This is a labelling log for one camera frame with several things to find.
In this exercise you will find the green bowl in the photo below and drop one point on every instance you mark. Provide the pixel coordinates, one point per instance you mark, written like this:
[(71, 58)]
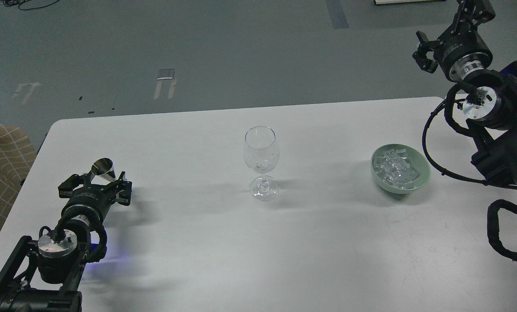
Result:
[(417, 160)]

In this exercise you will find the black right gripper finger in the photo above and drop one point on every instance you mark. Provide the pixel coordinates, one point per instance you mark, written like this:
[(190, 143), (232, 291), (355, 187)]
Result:
[(425, 46), (470, 14)]

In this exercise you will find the clear ice cubes pile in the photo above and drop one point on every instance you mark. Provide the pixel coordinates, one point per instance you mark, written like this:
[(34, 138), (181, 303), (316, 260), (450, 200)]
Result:
[(394, 168)]

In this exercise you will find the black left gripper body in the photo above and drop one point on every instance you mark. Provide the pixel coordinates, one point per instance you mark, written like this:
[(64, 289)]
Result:
[(96, 199)]

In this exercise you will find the steel double jigger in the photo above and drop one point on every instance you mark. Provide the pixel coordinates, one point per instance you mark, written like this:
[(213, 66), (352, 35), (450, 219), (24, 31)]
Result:
[(104, 169)]

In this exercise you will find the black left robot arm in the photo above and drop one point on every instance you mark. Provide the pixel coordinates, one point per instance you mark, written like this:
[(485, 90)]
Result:
[(43, 274)]

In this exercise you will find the clear wine glass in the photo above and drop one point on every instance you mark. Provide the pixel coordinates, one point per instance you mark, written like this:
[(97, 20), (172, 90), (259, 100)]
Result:
[(261, 154)]

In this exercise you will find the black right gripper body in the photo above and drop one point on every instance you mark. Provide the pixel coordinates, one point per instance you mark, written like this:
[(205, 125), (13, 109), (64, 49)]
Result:
[(458, 47)]

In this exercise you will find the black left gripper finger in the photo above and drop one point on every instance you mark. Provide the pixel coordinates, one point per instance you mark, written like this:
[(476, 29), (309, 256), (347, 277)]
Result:
[(119, 191), (67, 188)]

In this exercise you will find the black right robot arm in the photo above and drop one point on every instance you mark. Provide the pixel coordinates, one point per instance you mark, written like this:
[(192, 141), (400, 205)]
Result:
[(481, 104)]

